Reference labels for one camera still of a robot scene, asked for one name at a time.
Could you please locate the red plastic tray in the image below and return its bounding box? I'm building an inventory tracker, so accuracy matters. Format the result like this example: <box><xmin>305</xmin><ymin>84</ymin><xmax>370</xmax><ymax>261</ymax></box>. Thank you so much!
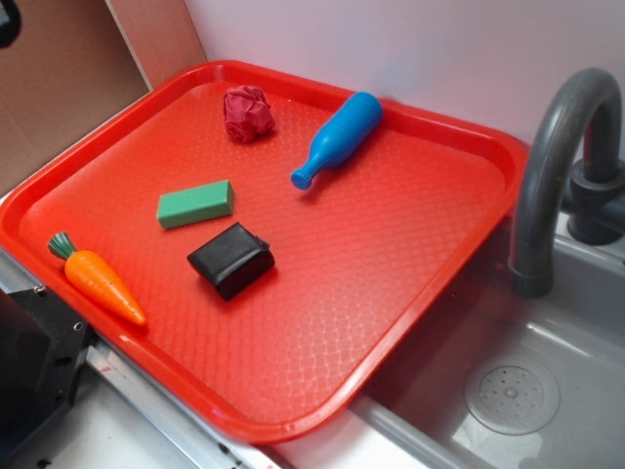
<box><xmin>1</xmin><ymin>61</ymin><xmax>527</xmax><ymax>444</ymax></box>

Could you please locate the black folded pouch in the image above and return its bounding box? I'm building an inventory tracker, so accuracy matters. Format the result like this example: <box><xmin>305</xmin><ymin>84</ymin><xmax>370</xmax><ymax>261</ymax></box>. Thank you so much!
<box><xmin>187</xmin><ymin>223</ymin><xmax>275</xmax><ymax>301</ymax></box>

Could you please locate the green rectangular block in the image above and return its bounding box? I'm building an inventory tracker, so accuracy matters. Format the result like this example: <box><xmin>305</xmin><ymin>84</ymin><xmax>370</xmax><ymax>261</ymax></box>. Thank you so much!
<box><xmin>156</xmin><ymin>180</ymin><xmax>234</xmax><ymax>230</ymax></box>

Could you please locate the blue plastic toy bottle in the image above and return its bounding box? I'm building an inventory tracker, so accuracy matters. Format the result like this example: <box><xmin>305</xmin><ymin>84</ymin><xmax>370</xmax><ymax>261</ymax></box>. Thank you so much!
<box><xmin>291</xmin><ymin>92</ymin><xmax>383</xmax><ymax>191</ymax></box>

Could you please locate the crumpled red paper ball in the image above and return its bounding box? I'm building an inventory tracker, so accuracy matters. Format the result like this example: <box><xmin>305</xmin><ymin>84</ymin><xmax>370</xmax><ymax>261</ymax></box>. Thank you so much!
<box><xmin>224</xmin><ymin>85</ymin><xmax>275</xmax><ymax>143</ymax></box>

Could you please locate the orange toy carrot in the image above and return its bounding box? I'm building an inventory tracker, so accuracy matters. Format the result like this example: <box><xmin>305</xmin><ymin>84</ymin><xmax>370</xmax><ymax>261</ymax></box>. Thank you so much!
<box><xmin>48</xmin><ymin>232</ymin><xmax>146</xmax><ymax>326</ymax></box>

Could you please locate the grey plastic sink basin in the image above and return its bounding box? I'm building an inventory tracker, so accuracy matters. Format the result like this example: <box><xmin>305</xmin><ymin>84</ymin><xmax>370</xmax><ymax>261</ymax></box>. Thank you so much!
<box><xmin>272</xmin><ymin>209</ymin><xmax>625</xmax><ymax>469</ymax></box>

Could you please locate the grey toy faucet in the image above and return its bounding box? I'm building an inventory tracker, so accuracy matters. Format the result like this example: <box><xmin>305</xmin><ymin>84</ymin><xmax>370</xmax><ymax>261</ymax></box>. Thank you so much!
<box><xmin>509</xmin><ymin>67</ymin><xmax>624</xmax><ymax>298</ymax></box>

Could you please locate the brown cardboard panel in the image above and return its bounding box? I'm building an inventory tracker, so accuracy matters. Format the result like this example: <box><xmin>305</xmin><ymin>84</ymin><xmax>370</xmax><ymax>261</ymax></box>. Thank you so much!
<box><xmin>1</xmin><ymin>1</ymin><xmax>206</xmax><ymax>193</ymax></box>

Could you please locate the black object top left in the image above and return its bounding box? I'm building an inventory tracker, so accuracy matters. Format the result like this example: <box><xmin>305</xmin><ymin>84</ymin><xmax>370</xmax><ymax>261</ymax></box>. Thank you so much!
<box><xmin>0</xmin><ymin>0</ymin><xmax>21</xmax><ymax>49</ymax></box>

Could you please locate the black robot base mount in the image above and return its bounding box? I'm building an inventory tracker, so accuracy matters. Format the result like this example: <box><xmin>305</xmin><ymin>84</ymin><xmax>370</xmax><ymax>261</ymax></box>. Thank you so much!
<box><xmin>1</xmin><ymin>289</ymin><xmax>92</xmax><ymax>468</ymax></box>

